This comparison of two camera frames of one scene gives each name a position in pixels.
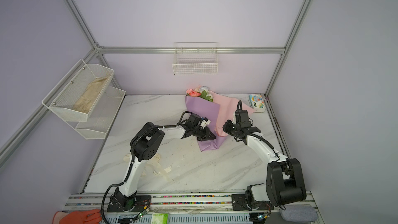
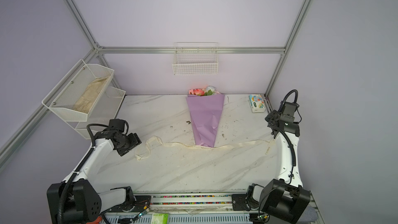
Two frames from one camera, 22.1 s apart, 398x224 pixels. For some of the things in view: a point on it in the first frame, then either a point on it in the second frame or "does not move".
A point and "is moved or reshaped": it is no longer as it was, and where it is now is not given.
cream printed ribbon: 152,163 → 164,141
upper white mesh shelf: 75,95 does not move
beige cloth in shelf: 87,99 does not move
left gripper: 207,137 → 134,141
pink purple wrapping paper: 222,109 is moved or reshaped
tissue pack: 257,102 does not move
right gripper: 225,127 → 266,117
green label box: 160,218 does not move
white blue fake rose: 202,88 → 211,87
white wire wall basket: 195,58 does not move
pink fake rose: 190,92 does not move
